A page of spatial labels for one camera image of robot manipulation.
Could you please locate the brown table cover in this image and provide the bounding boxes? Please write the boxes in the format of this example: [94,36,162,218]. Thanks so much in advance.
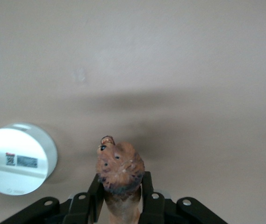
[0,0,266,224]

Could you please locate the brown lion statue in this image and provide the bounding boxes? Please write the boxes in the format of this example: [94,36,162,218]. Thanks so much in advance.
[95,135,146,224]

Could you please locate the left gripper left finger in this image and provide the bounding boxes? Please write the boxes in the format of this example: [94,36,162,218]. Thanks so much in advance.
[0,173,106,224]

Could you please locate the white round-base desk lamp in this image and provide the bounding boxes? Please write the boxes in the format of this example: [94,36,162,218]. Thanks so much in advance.
[0,122,58,196]

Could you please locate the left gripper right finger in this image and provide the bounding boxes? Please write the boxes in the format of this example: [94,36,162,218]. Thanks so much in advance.
[139,170,229,224]

